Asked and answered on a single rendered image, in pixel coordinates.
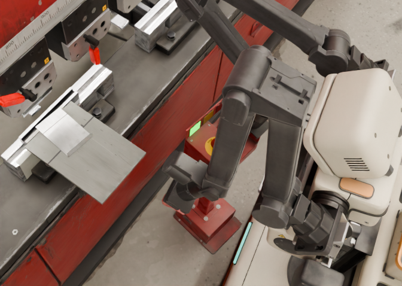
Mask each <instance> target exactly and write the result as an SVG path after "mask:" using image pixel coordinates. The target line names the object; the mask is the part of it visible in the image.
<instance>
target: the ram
mask: <svg viewBox="0 0 402 286"><path fill-rule="evenodd" d="M57 1H58V0H0V50H1V49H2V48H3V47H4V46H6V45H7V44H8V43H9V42H10V41H11V40H12V39H14V38H15V37H16V36H17V35H18V34H19V33H20V32H22V31H23V30H24V29H25V28H27V27H28V26H29V25H30V24H31V23H32V22H33V21H35V20H36V19H37V18H38V17H39V16H40V15H41V14H43V13H44V12H45V11H46V10H48V9H49V8H50V7H51V6H52V5H53V4H55V3H56V2H57ZM83 1H84V0H72V1H71V2H70V3H69V4H68V5H67V6H66V7H64V8H63V9H62V10H61V11H60V12H58V13H57V14H56V15H55V16H54V17H53V18H52V19H50V20H49V21H48V22H47V23H46V24H45V25H44V26H43V27H41V28H40V29H39V30H38V31H36V32H35V33H34V34H33V35H32V36H31V37H30V38H29V39H27V40H26V41H25V42H24V43H23V44H22V45H21V46H20V47H18V48H17V49H16V50H15V51H14V52H12V53H11V54H10V55H9V56H8V57H7V58H6V59H4V60H3V61H2V62H1V63H0V74H1V73H2V72H4V71H5V70H6V69H7V68H8V67H9V66H10V65H11V64H12V63H14V62H15V61H16V60H17V59H18V58H19V57H20V56H21V55H23V54H24V53H25V52H26V51H27V50H28V49H30V48H31V47H32V46H33V45H34V44H35V43H36V42H37V41H39V40H40V39H41V38H42V37H43V36H44V35H45V34H46V33H47V32H49V31H50V30H51V29H52V28H53V27H55V26H56V25H57V24H58V23H59V22H60V21H61V20H62V19H64V18H65V17H66V16H67V15H68V14H69V13H70V12H71V11H72V10H74V9H75V8H76V7H77V6H78V5H80V4H81V3H82V2H83Z"/></svg>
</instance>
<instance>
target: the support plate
mask: <svg viewBox="0 0 402 286"><path fill-rule="evenodd" d="M62 110H64V112H66V113H67V115H69V116H70V117H71V118H72V119H74V120H75V121H76V122H77V123H78V124H79V125H81V124H82V125H83V126H84V125H85V124H86V123H87V122H88V121H89V120H90V119H91V118H92V117H93V116H92V115H91V114H89V113H88V112H87V111H85V110H83V109H82V108H81V107H79V106H78V105H76V104H75V103H73V102H72V101H70V103H68V104H67V105H66V106H65V107H64V108H63V109H62ZM84 129H85V130H86V131H87V132H88V133H92V136H93V137H91V138H90V139H89V140H88V141H87V142H86V143H85V144H84V145H82V146H81V147H80V148H79V149H78V150H77V151H76V152H74V153H73V154H72V155H71V156H69V157H68V156H67V155H66V154H64V153H63V152H62V151H61V152H60V153H59V154H58V155H57V156H56V157H55V158H54V159H53V160H52V161H51V162H50V163H49V164H48V162H49V161H50V160H51V159H52V158H53V157H54V156H55V155H56V154H57V153H58V152H59V151H60V149H59V148H57V147H56V146H55V145H54V144H53V143H52V142H51V141H50V140H49V139H48V138H47V137H46V136H44V135H43V134H42V133H41V132H39V133H38V134H37V135H36V136H35V137H34V138H33V139H32V140H31V141H30V142H29V143H28V144H27V145H26V146H25V149H27V150H28V151H29V152H31V153H32V154H33V155H35V156H36V157H37V158H39V159H40V160H42V161H43V162H44V163H46V164H47V165H49V166H50V167H51V168H53V169H54V170H55V171H56V172H58V173H60V174H61V175H62V176H63V177H65V178H66V179H68V180H69V181H70V182H71V183H73V184H75V185H76V186H77V187H78V188H80V189H82V191H84V192H85V193H87V194H88V195H89V196H91V197H92V198H94V199H95V200H97V201H98V202H99V203H100V204H102V205H103V204H104V203H105V201H106V200H107V199H108V198H109V197H110V195H112V193H113V192H114V191H115V190H116V188H117V187H118V186H119V185H120V184H121V183H122V182H123V181H124V179H125V178H126V177H127V176H128V174H130V173H131V171H132V170H133V169H134V168H135V166H136V165H137V164H138V163H139V162H140V161H141V160H142V159H143V157H144V156H145V155H146V152H145V151H143V150H142V149H140V148H139V147H137V146H136V145H135V144H133V143H131V142H130V141H128V140H127V139H126V138H124V137H123V136H121V135H120V134H118V133H117V132H116V131H114V130H112V129H111V128H110V127H108V126H107V125H105V124H104V123H102V122H101V121H99V120H98V119H97V118H95V117H93V118H92V120H91V121H90V122H89V123H88V124H87V125H86V126H85V127H84Z"/></svg>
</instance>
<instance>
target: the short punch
mask: <svg viewBox="0 0 402 286"><path fill-rule="evenodd" d="M51 89H53V88H52V86H51V87H50V88H49V89H48V90H47V91H46V92H45V93H44V94H43V95H42V96H41V97H40V98H39V99H38V100H36V101H35V102H34V103H33V104H32V105H31V106H30V107H29V108H28V109H27V110H26V111H25V112H24V113H23V114H22V116H23V118H24V117H26V116H27V115H28V114H29V113H30V112H31V111H32V110H33V109H34V108H35V107H36V106H37V105H38V104H39V103H40V102H41V101H42V100H43V99H44V98H45V97H46V96H47V95H48V94H49V93H50V92H51Z"/></svg>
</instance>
